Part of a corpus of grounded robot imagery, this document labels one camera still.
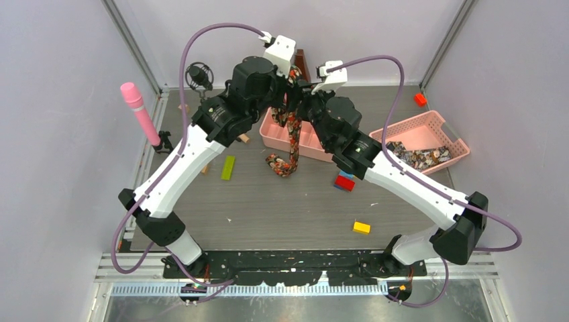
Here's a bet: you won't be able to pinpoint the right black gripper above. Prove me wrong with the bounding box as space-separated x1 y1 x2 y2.
284 80 335 152

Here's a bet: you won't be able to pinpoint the floral patterned necktie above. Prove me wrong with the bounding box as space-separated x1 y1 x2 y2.
265 94 301 178

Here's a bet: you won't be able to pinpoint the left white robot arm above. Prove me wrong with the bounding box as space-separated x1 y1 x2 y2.
119 55 291 278

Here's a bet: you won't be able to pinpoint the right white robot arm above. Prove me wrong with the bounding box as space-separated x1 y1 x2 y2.
288 82 488 276

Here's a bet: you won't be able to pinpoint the patterned ties in basket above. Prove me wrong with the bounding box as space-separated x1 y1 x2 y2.
386 142 452 171

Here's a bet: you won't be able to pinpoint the brown wooden metronome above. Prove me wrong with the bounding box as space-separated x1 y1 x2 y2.
294 48 311 83

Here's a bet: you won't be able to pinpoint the pink divided organizer tray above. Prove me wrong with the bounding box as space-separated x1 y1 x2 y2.
259 110 332 163

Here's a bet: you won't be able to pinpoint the blue toy brick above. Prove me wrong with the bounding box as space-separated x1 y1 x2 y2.
339 170 354 179

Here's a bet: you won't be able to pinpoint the wooden cylinder block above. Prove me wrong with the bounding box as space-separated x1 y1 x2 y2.
238 134 250 144

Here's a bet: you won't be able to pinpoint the red toy brick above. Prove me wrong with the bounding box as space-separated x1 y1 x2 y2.
333 175 355 192

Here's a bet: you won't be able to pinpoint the red block far corner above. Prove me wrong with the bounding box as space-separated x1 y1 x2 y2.
413 93 427 107

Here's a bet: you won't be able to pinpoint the pink perforated basket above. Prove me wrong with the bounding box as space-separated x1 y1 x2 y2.
386 111 470 174

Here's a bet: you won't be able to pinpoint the lime green building plate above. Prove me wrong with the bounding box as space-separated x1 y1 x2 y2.
220 156 236 180

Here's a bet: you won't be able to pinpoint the black microphone with tripod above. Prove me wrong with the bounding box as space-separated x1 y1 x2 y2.
185 62 215 102

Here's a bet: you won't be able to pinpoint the yellow block near front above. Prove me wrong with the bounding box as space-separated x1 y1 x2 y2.
352 221 371 235

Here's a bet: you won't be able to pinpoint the wooden cube block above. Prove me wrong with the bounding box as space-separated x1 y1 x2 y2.
178 104 190 113

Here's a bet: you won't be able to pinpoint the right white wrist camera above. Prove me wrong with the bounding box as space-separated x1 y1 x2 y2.
311 60 348 95

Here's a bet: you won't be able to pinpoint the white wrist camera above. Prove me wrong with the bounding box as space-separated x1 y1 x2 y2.
311 60 348 95
258 32 296 78

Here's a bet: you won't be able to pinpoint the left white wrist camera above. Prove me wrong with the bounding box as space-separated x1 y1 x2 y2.
258 32 296 78

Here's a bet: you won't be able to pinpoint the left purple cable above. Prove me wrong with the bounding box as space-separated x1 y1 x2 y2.
110 23 273 307

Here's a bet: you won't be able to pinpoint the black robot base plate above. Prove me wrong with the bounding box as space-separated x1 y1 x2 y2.
161 250 427 300

